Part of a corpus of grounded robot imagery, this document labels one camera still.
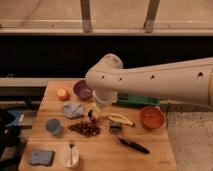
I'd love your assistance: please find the wooden table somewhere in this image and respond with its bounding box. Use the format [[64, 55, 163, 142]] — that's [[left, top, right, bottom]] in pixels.
[[18, 80, 176, 171]]

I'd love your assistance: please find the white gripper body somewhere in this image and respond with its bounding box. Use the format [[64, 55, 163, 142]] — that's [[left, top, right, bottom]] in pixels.
[[92, 91, 117, 108]]

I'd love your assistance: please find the red orange bowl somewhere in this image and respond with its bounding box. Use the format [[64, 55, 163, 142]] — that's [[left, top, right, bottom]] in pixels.
[[140, 106, 164, 129]]

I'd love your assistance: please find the yellow banana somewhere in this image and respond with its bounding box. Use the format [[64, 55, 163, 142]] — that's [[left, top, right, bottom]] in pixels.
[[108, 114, 135, 127]]

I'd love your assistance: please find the blue grey crumpled cloth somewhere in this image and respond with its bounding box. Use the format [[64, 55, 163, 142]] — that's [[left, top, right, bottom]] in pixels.
[[63, 103, 84, 119]]

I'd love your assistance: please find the blue plastic cup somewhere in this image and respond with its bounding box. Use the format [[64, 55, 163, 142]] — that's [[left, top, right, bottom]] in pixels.
[[45, 118, 61, 136]]

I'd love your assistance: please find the bunch of dark grapes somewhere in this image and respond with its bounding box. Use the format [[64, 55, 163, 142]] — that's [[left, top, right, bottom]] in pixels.
[[68, 122, 101, 137]]

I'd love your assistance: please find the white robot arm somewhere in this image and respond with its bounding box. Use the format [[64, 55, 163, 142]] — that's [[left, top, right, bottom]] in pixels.
[[85, 54, 213, 107]]

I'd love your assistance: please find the black handled knife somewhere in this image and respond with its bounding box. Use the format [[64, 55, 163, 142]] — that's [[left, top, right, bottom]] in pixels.
[[118, 137, 150, 154]]

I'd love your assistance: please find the blue sponge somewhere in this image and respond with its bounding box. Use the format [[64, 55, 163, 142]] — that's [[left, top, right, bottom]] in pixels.
[[28, 149, 55, 166]]

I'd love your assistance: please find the small grey metal clip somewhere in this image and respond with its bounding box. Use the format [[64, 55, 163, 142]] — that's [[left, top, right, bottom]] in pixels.
[[110, 122, 122, 134]]

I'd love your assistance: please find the green plastic tray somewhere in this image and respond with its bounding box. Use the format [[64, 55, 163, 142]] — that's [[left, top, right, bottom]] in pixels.
[[117, 93, 160, 106]]

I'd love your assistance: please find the purple bowl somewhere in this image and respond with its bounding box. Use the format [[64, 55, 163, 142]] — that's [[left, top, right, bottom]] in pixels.
[[73, 80, 92, 100]]

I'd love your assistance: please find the orange handled small scoop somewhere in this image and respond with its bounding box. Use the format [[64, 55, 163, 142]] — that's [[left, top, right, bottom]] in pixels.
[[88, 109, 99, 122]]

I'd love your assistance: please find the orange apple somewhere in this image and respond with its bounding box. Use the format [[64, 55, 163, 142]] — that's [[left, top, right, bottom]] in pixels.
[[57, 88, 70, 101]]

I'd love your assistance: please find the black bag on floor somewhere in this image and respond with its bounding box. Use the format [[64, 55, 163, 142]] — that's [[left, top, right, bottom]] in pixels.
[[0, 108, 20, 158]]

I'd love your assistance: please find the metal fork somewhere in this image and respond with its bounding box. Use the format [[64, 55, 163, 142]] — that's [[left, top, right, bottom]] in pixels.
[[69, 142, 74, 165]]

